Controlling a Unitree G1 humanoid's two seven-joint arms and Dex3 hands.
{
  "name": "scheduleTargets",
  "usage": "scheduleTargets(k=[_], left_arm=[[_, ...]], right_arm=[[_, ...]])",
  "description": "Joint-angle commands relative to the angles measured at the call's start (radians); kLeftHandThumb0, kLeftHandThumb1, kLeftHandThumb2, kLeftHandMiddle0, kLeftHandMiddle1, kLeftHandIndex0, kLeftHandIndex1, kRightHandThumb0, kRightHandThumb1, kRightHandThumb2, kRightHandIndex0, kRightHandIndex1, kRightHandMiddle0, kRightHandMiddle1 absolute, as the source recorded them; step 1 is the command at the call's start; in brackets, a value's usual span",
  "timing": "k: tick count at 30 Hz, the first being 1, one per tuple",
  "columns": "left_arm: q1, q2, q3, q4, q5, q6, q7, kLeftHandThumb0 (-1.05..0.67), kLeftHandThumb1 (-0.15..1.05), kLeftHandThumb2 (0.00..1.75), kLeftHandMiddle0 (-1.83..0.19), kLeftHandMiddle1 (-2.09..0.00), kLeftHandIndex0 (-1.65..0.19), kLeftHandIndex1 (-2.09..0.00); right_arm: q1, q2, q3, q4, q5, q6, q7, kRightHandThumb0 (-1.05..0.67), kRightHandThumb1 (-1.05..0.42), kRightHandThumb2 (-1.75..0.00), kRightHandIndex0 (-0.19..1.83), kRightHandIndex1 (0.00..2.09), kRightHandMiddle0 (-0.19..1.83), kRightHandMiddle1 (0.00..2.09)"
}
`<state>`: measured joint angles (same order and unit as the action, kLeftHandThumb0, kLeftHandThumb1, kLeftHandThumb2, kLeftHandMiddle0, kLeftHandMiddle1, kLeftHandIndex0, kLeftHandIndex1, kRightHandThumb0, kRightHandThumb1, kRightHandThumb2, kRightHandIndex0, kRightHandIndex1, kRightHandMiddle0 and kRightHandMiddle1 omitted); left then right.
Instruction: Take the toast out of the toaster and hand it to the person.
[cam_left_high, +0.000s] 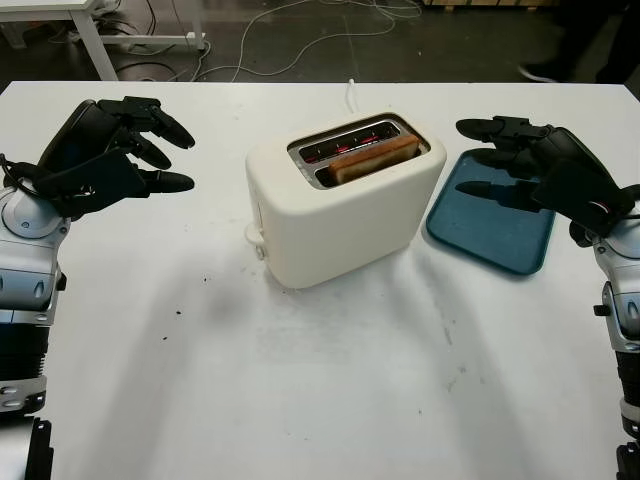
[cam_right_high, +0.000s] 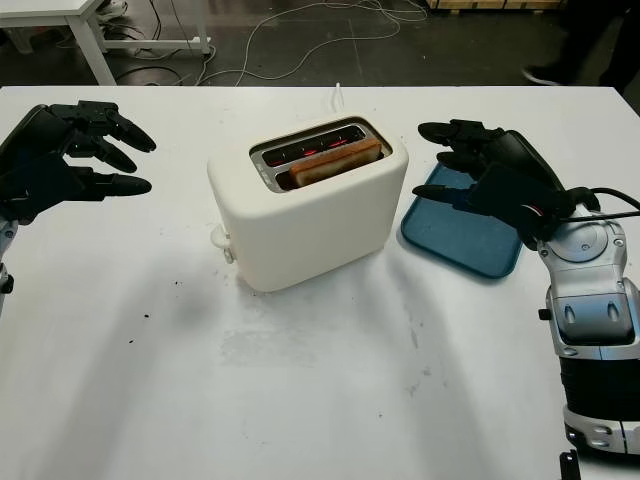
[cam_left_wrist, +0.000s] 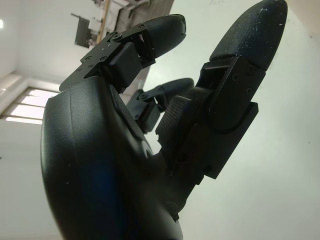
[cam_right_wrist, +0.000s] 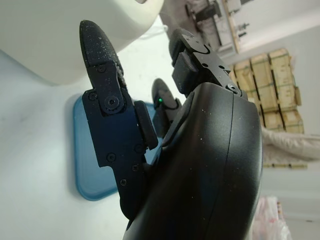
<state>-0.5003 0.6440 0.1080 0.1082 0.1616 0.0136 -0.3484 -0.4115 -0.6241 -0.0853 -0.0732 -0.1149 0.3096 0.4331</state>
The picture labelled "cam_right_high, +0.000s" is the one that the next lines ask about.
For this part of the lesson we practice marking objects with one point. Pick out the cream white toaster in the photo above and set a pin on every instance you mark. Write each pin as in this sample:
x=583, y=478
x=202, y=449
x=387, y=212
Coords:
x=310, y=235

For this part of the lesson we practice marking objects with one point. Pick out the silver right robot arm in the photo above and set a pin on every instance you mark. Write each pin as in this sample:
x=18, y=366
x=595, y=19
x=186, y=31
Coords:
x=590, y=280

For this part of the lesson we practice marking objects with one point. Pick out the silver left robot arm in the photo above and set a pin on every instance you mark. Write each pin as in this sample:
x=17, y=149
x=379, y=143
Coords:
x=5, y=235

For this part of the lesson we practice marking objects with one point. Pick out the white desk in background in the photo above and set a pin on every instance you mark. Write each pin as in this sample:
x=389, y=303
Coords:
x=85, y=35

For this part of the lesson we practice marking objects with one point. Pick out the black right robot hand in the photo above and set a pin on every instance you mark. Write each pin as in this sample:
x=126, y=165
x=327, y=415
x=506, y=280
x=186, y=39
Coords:
x=520, y=150

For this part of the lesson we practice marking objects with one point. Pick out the blue plastic tray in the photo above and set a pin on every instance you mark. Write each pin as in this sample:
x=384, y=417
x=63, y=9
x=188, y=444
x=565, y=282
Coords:
x=450, y=240

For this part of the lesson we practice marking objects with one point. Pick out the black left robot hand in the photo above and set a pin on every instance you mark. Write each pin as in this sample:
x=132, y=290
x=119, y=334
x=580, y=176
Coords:
x=40, y=132

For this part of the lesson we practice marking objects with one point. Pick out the browned toast slice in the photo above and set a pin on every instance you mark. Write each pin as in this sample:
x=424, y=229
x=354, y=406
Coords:
x=332, y=162

